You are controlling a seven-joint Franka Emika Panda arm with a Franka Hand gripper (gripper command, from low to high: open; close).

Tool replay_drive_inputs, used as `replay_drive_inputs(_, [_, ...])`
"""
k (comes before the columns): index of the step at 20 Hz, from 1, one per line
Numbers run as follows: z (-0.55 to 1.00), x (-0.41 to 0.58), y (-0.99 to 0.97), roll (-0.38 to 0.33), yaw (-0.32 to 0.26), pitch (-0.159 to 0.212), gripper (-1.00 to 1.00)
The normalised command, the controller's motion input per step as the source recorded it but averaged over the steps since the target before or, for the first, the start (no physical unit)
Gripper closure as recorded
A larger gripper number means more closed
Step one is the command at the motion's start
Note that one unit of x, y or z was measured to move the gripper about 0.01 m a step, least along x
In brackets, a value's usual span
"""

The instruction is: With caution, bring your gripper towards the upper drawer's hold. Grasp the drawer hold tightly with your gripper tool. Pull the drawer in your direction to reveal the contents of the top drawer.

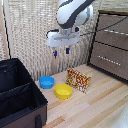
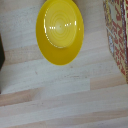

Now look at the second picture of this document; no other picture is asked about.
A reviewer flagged black fabric storage bin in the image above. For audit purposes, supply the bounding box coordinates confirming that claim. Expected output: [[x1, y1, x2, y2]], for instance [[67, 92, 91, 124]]
[[0, 33, 6, 95]]

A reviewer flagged red yellow patterned snack box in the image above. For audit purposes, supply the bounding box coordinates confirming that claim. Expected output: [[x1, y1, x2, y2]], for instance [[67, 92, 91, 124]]
[[102, 0, 128, 84]]

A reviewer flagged yellow plastic bowl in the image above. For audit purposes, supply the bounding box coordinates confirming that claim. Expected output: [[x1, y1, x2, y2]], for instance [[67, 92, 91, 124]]
[[35, 0, 85, 66]]

